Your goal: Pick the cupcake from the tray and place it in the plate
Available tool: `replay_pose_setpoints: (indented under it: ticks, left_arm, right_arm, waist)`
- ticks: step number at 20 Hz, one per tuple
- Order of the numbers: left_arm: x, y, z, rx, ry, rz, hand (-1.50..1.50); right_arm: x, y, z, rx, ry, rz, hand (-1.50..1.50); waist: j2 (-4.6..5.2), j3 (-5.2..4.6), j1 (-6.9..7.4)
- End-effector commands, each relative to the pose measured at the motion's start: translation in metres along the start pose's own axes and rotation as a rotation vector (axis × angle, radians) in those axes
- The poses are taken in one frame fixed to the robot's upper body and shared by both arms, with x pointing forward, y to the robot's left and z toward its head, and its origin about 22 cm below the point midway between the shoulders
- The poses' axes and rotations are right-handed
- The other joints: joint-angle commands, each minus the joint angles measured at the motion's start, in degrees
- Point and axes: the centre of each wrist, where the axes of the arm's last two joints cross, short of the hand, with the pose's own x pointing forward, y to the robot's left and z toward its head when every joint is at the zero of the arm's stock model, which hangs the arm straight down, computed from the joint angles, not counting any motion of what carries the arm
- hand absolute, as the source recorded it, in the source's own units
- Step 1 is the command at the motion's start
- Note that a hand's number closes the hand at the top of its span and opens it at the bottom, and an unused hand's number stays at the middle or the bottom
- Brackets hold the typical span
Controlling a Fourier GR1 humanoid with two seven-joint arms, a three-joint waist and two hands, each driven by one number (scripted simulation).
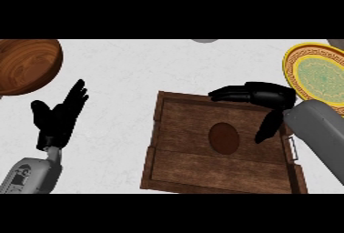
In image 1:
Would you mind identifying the grey brown object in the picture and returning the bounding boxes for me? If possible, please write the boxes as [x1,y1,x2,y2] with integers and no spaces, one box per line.
[327,39,344,51]

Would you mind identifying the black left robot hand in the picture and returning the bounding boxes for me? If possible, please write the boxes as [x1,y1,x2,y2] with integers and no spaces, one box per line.
[30,78,90,152]

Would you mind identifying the brown wooden tray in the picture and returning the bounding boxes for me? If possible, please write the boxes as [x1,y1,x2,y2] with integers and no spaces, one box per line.
[139,90,309,195]

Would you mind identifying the yellow green patterned plate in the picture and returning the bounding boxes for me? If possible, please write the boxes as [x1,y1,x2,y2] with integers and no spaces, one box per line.
[281,42,344,117]

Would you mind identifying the brown cupcake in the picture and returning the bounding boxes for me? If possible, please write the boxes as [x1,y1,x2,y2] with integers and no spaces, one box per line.
[207,122,241,156]

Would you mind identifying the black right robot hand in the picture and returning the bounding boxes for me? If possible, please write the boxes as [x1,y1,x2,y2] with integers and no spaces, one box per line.
[207,81,298,145]

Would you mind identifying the brown wooden bowl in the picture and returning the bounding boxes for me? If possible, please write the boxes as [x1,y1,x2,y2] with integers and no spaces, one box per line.
[0,39,65,96]

